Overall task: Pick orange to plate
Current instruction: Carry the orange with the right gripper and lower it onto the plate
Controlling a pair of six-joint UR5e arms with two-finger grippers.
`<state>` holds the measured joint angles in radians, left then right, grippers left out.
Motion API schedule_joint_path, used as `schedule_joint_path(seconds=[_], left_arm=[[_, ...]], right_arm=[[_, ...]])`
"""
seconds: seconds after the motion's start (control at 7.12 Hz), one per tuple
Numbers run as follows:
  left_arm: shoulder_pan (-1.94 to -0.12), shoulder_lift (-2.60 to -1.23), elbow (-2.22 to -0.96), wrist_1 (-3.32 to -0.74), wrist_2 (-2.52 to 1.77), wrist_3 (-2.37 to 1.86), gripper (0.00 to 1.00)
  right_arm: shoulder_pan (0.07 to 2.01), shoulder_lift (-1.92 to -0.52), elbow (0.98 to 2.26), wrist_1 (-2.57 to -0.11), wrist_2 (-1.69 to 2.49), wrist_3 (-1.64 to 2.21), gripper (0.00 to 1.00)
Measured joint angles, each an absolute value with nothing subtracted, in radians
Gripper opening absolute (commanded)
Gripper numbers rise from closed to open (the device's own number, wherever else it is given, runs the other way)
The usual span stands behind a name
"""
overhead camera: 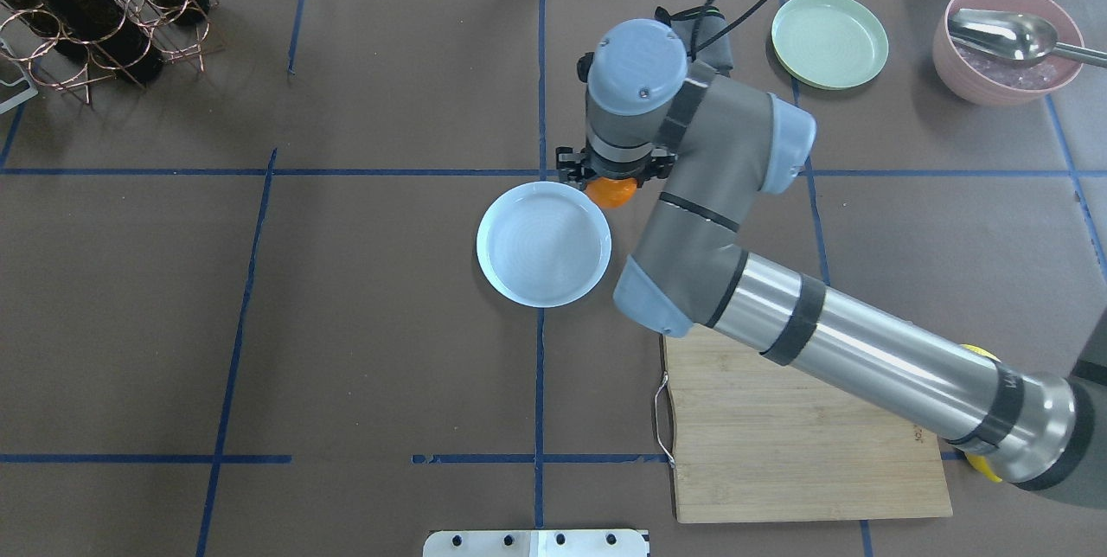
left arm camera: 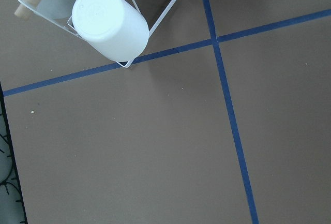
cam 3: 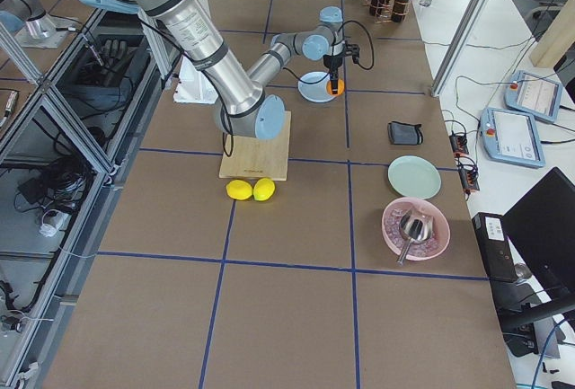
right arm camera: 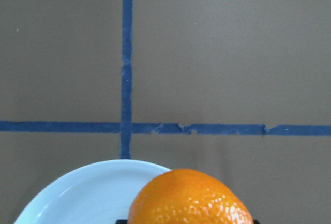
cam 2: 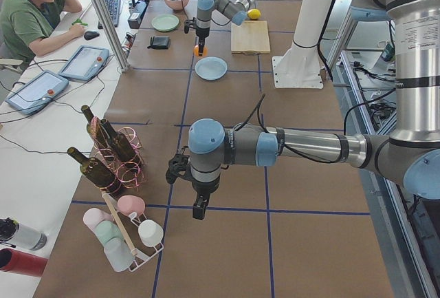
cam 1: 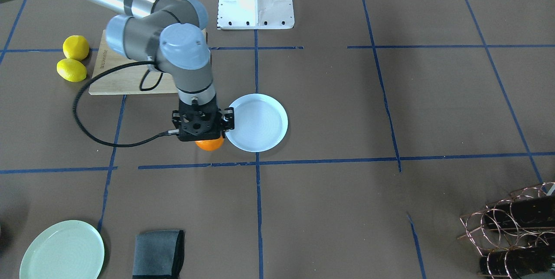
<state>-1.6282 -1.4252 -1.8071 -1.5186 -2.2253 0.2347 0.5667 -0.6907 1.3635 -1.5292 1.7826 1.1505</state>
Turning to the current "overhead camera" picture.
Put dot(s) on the orange fruit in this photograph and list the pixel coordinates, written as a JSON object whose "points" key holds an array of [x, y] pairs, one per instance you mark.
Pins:
{"points": [[609, 193]]}

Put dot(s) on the copper wire bottle rack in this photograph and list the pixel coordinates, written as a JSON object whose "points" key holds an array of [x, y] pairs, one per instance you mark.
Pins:
{"points": [[69, 46]]}

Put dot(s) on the bamboo cutting board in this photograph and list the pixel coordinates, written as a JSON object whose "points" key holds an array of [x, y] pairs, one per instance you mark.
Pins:
{"points": [[756, 442]]}

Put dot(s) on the light green plate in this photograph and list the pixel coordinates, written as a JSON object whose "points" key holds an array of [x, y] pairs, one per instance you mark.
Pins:
{"points": [[831, 45]]}

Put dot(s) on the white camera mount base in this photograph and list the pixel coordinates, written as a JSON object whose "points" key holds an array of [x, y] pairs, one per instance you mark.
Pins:
{"points": [[538, 542]]}

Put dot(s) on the yellow lemon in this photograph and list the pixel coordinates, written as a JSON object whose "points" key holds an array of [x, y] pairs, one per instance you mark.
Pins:
{"points": [[980, 464], [981, 351]]}

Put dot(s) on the large metal spoon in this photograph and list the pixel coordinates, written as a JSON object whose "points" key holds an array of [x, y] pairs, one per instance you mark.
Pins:
{"points": [[1018, 37]]}

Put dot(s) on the upper yellow lemon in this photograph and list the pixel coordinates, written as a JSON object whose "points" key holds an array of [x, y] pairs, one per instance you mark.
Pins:
{"points": [[981, 351]]}

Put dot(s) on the dark green wine bottle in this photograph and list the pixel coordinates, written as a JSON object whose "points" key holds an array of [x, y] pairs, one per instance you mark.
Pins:
{"points": [[113, 40]]}

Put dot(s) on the light blue plate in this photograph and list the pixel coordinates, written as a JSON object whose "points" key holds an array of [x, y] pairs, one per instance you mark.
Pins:
{"points": [[543, 244]]}

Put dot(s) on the lower yellow lemon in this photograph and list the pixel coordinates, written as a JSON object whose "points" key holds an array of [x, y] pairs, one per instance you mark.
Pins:
{"points": [[980, 464]]}

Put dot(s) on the folded grey cloth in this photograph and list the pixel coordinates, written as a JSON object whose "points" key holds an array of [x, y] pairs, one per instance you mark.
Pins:
{"points": [[717, 53]]}

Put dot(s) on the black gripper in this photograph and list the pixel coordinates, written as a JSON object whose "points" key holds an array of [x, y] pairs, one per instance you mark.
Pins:
{"points": [[570, 166]]}

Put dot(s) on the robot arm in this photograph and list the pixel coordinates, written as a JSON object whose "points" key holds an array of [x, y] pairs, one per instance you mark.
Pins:
{"points": [[728, 143]]}

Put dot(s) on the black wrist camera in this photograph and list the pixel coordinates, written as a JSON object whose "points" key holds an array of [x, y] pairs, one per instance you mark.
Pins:
{"points": [[583, 66]]}

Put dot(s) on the pink bowl with ice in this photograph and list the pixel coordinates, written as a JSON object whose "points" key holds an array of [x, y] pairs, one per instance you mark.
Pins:
{"points": [[971, 84]]}

